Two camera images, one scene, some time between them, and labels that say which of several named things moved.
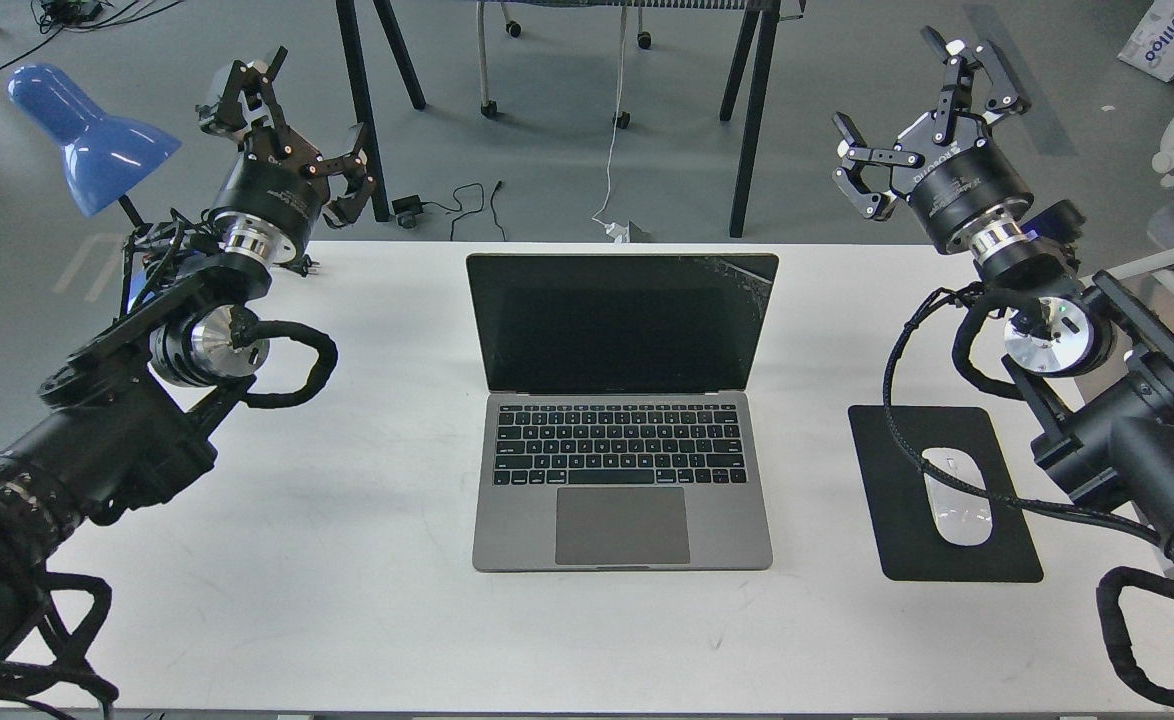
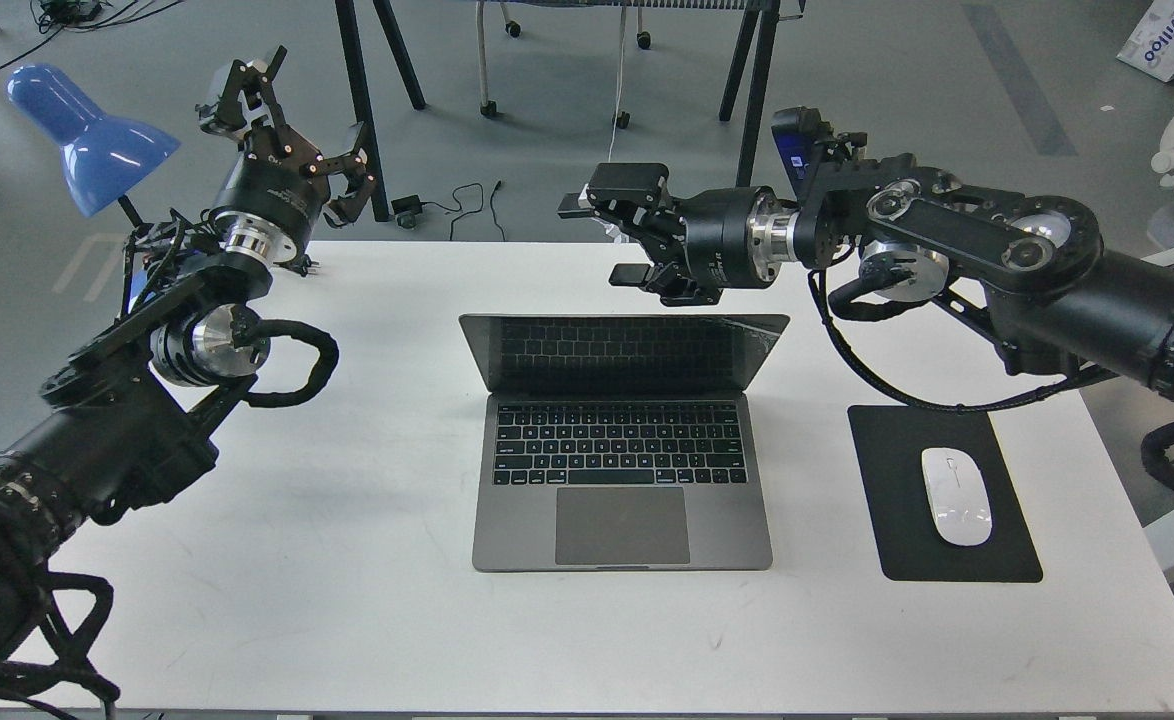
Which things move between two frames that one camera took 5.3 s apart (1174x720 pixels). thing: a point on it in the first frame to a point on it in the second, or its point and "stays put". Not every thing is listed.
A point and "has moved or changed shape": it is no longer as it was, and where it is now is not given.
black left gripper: x=268 y=181 stays put
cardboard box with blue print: x=1170 y=34 stays put
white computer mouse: x=962 y=517 stays put
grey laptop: x=619 y=432 has moved or changed shape
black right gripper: x=958 y=176 to x=723 y=239
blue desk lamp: x=105 y=156 stays put
